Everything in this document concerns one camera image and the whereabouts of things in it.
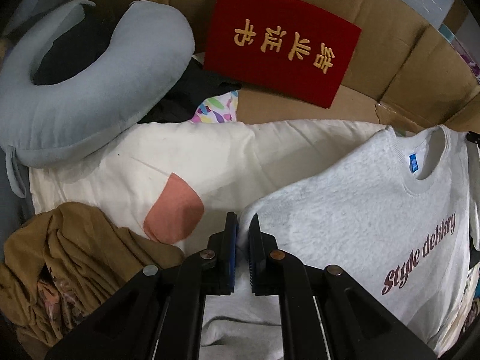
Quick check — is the red velvet certificate folder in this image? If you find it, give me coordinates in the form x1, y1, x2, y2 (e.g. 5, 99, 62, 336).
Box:
202, 0, 362, 109

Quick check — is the light grey printed sweatshirt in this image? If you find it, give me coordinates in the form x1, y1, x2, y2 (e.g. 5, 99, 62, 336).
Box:
200, 124, 480, 360

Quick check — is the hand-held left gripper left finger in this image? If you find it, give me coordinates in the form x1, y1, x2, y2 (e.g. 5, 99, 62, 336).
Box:
45, 213, 239, 360

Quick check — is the flattened cardboard box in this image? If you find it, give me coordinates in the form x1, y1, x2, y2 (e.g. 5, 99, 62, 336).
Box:
150, 0, 480, 136

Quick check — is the cream bear print blanket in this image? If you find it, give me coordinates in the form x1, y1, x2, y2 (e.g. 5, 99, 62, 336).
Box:
28, 120, 387, 256

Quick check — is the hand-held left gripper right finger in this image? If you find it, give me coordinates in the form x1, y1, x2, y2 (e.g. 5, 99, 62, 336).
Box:
247, 214, 443, 360

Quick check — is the brown shirt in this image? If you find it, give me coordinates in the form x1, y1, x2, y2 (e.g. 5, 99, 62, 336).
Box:
0, 202, 196, 353

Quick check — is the grey neck pillow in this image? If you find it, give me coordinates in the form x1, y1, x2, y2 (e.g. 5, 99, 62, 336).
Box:
0, 0, 196, 197

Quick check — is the black cloth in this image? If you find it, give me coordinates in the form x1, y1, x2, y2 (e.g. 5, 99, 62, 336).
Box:
32, 7, 241, 124

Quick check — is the purple packet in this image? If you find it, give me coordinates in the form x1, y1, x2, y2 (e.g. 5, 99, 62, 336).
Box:
450, 34, 480, 79

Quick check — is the colourful patterned cloth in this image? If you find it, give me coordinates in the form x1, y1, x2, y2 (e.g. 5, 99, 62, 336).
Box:
190, 91, 241, 124

